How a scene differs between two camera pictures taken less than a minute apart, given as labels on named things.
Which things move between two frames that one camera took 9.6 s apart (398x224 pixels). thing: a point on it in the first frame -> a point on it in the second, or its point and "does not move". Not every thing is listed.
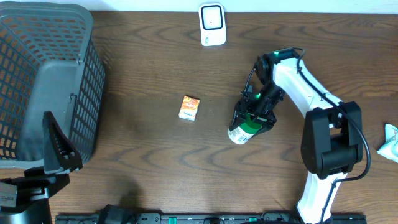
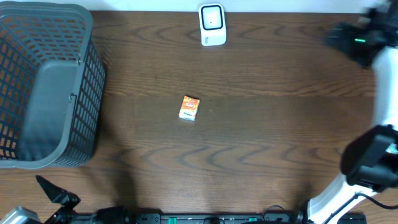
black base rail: [203, 218] does not move
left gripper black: [43, 183] -> [68, 203]
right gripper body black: [263, 101] -> [360, 42]
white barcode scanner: [212, 24] does not move
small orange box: [189, 108] does not move
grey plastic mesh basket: [50, 61] does not move
